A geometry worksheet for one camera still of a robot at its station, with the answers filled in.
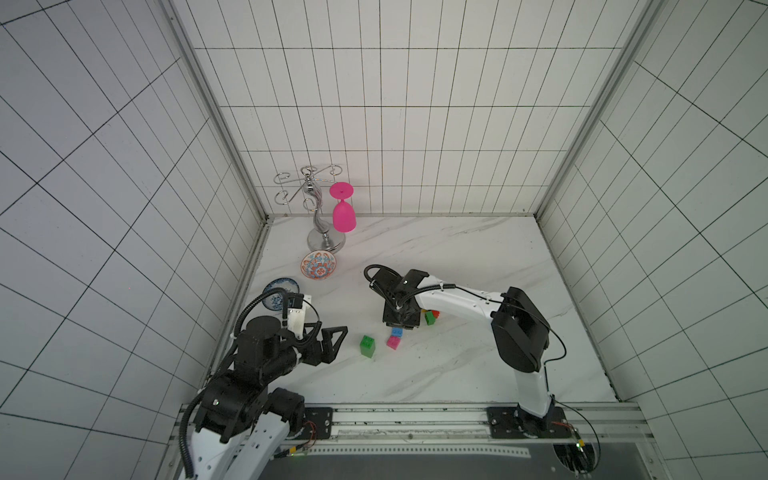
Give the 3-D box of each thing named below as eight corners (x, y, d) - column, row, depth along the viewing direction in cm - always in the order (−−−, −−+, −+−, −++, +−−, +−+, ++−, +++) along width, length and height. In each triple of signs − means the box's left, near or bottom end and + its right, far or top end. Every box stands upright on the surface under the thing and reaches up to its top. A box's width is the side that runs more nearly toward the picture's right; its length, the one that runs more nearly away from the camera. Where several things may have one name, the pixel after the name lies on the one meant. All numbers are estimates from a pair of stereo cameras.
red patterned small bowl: (300, 279, 102) (298, 272, 99) (305, 257, 108) (303, 250, 105) (334, 279, 102) (333, 272, 99) (337, 257, 108) (336, 250, 105)
